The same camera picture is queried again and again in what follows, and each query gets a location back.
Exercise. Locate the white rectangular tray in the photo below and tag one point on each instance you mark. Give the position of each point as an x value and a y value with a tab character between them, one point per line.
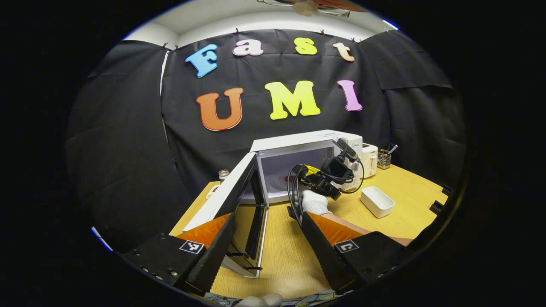
377	202

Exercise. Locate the ceiling light panel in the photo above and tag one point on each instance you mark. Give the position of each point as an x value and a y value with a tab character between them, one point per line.
390	24

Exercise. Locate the white microwave oven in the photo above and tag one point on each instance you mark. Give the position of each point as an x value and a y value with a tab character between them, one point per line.
298	140

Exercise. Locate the black table clamp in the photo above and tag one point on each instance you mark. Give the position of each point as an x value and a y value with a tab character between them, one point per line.
447	190
436	207

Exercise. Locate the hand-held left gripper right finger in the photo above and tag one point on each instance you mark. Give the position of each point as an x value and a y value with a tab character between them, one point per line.
326	256

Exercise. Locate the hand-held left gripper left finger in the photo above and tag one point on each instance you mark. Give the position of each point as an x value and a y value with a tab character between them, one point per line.
215	256

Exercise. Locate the white toaster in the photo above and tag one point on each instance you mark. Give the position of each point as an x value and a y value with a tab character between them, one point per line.
371	160

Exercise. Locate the brown chicken drumstick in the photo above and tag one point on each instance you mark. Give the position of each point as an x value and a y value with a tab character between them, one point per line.
285	178

